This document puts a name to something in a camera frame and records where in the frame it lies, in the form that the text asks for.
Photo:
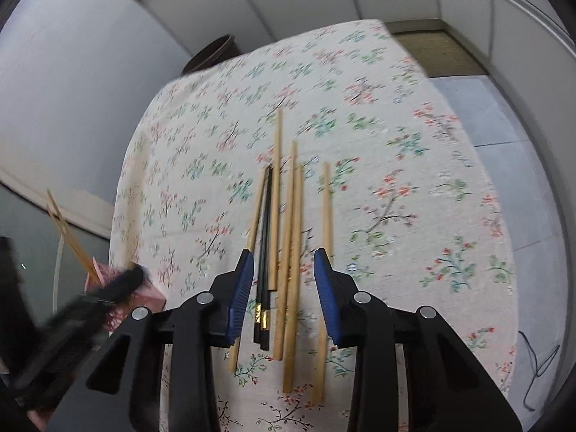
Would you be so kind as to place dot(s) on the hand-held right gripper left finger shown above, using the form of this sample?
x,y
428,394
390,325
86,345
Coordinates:
x,y
240,299

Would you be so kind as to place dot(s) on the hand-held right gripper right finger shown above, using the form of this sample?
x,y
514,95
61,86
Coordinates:
x,y
325,299

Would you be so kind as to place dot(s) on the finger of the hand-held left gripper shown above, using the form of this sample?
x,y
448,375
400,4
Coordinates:
x,y
121,283

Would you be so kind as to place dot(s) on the pink perforated chopstick holder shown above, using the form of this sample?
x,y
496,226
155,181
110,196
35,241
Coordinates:
x,y
150,296

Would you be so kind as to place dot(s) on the black chopstick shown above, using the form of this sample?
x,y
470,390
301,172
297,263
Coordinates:
x,y
265,216
269,218

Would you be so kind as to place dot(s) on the glass sliding door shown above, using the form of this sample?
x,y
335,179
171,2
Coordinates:
x,y
27,220

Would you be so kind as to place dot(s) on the floral tablecloth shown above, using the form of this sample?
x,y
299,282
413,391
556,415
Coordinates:
x,y
382,166

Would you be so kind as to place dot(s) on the brown trash bin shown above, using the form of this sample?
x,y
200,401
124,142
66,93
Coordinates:
x,y
216,51

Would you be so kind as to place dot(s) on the olive doormat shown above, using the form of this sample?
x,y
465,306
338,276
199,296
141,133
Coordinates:
x,y
436,54

